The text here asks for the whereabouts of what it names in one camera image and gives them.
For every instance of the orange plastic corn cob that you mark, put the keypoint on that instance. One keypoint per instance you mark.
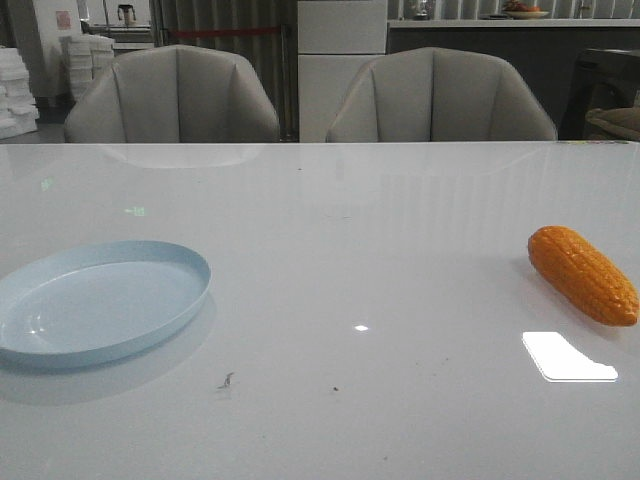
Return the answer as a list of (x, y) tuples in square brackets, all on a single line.
[(586, 277)]

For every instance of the light blue round plate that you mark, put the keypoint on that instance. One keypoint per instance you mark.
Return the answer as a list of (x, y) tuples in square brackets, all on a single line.
[(98, 303)]

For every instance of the right grey upholstered chair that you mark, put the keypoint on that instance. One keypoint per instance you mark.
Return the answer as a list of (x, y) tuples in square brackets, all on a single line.
[(439, 95)]

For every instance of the grey upholstered chair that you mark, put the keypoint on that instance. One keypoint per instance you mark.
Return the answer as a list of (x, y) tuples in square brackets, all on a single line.
[(174, 94), (439, 95)]

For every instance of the white cabinet with drawers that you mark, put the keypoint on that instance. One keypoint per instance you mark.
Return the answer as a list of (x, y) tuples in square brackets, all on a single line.
[(335, 38)]

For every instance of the left grey upholstered chair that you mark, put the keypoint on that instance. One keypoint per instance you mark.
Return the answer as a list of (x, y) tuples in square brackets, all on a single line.
[(174, 94)]

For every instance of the white foam box stack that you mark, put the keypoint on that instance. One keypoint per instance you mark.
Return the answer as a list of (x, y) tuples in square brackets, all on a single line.
[(84, 58)]

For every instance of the grey counter in background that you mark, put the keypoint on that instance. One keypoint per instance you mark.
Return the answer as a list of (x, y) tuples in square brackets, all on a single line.
[(543, 51)]

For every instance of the fruit bowl on counter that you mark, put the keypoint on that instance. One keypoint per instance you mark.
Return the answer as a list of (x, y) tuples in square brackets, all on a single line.
[(521, 11)]

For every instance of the dark chair at right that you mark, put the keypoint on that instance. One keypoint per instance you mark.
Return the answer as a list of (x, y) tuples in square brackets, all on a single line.
[(602, 78)]

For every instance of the white foam stack far left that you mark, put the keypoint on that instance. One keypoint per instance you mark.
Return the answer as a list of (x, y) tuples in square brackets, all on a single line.
[(19, 112)]

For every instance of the tan cushion at right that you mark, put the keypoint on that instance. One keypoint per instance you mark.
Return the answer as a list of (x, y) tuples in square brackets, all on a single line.
[(618, 123)]

